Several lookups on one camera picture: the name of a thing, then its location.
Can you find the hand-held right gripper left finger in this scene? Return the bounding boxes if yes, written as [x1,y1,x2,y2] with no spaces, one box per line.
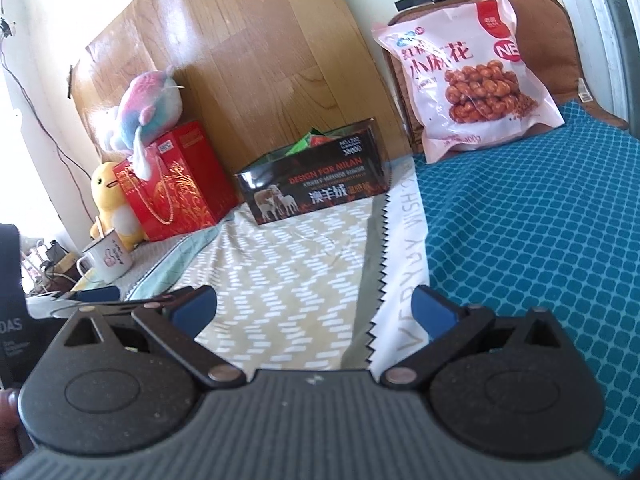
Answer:
[64,285,247,390]

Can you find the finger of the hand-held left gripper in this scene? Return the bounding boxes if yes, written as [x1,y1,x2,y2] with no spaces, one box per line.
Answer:
[62,286,171,311]

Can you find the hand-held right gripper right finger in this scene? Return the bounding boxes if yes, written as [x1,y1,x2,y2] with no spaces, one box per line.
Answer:
[381,285,564,389]

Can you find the black printed cardboard box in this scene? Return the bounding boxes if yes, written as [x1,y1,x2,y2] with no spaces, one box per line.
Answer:
[235,117,392,226]

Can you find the bright green snack packet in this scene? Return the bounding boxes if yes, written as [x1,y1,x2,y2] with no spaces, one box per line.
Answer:
[286,134,313,158]

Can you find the person's left hand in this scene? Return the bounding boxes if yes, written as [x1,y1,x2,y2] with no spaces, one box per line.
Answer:
[0,388,25,471]

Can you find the white enamel mug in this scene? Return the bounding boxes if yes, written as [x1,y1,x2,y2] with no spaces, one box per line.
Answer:
[77,227,133,282]

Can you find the cluttered side table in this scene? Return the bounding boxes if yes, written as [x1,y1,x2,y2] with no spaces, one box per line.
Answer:
[20,237,83,296]

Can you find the yellow duck plush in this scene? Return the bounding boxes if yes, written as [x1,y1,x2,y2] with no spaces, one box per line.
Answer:
[90,160,143,253]

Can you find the blue patterned blanket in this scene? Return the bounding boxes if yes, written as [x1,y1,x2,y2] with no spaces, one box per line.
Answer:
[370,100,640,461]

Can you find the red gift box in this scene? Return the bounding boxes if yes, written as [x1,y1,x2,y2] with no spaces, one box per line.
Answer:
[112,120,240,242]

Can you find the pastel unicorn plush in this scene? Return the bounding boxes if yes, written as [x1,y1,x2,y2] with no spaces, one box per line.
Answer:
[102,67,183,181]

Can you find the large pink snack bag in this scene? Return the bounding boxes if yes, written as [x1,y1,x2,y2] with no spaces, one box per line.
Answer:
[371,0,566,163]

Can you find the wooden board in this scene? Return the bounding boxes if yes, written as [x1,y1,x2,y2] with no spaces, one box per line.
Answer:
[70,0,416,211]

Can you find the brown seat cushion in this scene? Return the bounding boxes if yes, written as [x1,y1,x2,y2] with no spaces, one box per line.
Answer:
[382,0,631,161]

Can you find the thin wall cable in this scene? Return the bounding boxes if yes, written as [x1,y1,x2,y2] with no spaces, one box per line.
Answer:
[0,5,96,226]

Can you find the white window frame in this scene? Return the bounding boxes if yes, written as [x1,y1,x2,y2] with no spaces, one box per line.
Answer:
[565,0,640,136]

